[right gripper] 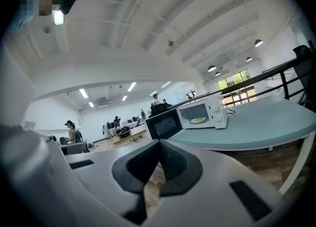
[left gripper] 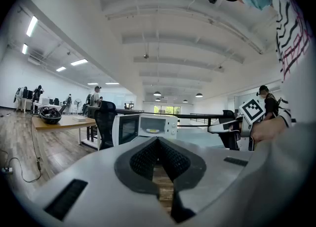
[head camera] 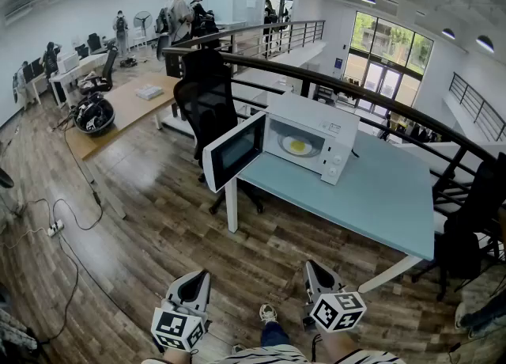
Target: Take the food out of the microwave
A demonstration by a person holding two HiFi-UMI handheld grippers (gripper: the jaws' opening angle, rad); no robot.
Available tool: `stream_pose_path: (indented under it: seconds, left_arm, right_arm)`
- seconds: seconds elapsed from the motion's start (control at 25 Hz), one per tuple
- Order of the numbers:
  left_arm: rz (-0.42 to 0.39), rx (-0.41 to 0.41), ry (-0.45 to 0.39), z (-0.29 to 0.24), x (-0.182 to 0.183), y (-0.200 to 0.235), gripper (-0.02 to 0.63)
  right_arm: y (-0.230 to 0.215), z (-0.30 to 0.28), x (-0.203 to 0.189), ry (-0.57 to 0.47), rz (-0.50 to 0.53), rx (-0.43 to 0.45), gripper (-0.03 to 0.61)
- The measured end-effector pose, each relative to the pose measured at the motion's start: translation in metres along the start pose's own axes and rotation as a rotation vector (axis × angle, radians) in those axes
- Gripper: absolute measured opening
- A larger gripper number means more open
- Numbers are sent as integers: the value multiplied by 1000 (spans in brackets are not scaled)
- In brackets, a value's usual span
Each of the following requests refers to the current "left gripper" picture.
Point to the white rectangular box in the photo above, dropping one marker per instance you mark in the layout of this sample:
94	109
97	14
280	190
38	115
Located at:
44	101

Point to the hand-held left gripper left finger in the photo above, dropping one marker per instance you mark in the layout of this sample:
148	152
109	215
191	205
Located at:
138	166

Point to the white papers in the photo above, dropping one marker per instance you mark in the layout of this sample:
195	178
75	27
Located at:
79	118

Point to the black helmet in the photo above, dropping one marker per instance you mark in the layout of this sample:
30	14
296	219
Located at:
50	116

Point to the white desk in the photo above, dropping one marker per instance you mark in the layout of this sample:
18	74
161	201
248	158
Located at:
47	105

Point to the white patterned shirt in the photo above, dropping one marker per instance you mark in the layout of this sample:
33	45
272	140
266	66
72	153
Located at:
293	36

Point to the yellow noodles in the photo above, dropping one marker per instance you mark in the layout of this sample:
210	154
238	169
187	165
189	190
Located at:
153	130

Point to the white standing fan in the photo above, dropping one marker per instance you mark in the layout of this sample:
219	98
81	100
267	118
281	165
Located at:
77	102

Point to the black mesh office chair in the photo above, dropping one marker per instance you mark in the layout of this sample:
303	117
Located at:
105	122

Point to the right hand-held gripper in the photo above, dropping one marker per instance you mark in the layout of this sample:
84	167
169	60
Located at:
251	110

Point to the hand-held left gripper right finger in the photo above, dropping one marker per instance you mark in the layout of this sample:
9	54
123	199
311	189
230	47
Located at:
182	166

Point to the row of ceiling light panels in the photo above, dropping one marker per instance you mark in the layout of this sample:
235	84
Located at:
32	26

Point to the white power strip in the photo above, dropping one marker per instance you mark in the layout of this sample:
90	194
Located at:
7	170

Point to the person's right hand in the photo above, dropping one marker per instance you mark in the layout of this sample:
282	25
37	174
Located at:
266	129

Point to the window with green view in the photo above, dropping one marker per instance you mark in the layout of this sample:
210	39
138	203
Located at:
166	110

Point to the wooden table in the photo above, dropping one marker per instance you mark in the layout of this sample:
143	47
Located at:
66	123

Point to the white plate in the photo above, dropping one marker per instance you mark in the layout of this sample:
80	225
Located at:
149	132

